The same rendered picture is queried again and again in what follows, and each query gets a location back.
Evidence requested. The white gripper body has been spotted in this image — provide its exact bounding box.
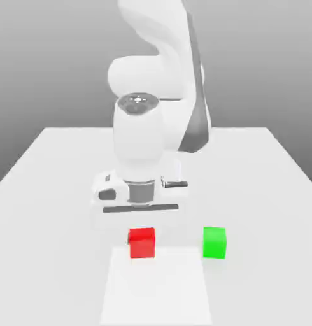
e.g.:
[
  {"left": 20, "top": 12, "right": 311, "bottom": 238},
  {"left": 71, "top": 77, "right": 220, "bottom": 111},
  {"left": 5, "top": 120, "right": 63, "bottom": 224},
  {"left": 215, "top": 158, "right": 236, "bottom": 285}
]
[{"left": 90, "top": 202, "right": 190, "bottom": 230}]

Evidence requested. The small red cube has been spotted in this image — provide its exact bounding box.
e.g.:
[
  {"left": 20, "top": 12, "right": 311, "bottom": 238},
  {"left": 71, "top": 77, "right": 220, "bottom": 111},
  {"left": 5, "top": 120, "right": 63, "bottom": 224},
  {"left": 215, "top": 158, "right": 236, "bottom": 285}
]
[{"left": 127, "top": 227, "right": 156, "bottom": 259}]

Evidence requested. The small green cube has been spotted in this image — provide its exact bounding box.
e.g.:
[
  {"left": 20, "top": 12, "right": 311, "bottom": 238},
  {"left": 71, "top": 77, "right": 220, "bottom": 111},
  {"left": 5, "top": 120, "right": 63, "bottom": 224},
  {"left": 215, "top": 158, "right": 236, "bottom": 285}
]
[{"left": 202, "top": 226, "right": 227, "bottom": 260}]

